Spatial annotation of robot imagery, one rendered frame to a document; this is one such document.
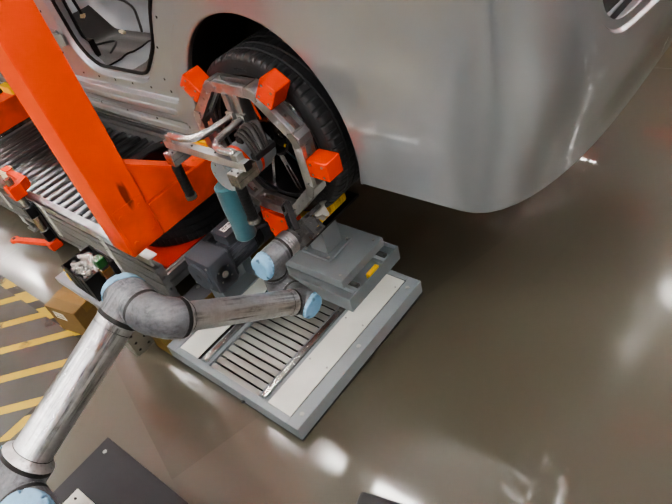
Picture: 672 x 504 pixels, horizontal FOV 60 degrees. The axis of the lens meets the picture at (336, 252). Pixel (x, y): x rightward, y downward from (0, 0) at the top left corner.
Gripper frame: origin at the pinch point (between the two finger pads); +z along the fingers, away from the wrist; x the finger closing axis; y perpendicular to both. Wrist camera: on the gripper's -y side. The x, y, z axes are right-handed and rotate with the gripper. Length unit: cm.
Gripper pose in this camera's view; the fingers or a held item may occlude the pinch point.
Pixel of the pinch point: (322, 201)
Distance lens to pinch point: 214.8
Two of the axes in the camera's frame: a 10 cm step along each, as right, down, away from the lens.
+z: 6.1, -6.3, 4.9
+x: 3.8, -3.1, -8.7
